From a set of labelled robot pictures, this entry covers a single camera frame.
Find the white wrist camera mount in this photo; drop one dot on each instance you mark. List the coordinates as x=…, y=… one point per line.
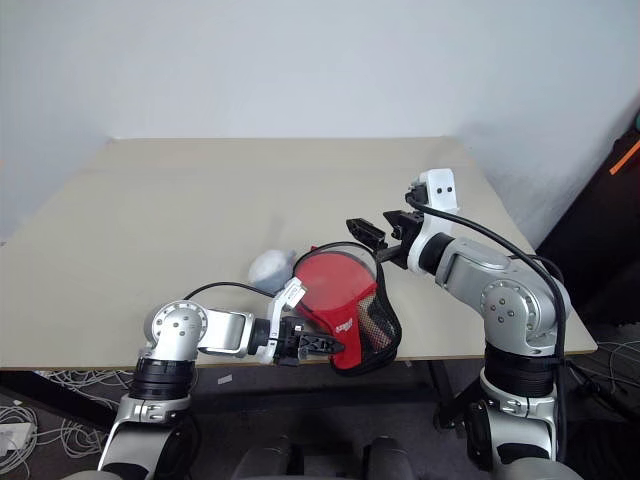
x=440, y=187
x=287, y=296

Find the small white paper scrap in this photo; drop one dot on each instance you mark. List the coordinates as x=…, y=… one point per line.
x=226, y=380

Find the dark rounded shape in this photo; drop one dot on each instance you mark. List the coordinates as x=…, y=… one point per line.
x=389, y=457
x=267, y=457

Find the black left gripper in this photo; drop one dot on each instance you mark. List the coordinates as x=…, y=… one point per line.
x=287, y=339

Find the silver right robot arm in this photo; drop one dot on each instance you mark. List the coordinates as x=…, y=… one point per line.
x=505, y=295

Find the white power strip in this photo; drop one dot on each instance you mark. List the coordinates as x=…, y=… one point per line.
x=14, y=436

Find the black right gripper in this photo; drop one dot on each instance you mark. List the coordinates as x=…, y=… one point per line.
x=406, y=239

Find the red black mesh paddle case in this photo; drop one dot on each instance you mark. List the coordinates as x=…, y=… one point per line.
x=350, y=345

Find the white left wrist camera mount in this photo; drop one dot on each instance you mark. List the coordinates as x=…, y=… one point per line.
x=287, y=296

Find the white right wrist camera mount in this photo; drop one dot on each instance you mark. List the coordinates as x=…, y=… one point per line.
x=440, y=187

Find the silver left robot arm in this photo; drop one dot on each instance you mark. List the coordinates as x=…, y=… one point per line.
x=175, y=332

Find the white round ball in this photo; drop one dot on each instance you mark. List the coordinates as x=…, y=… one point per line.
x=267, y=267

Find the black panel with orange tape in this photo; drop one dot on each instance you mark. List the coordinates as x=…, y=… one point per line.
x=600, y=215

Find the black table frame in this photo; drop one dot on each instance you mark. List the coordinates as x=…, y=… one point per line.
x=440, y=390

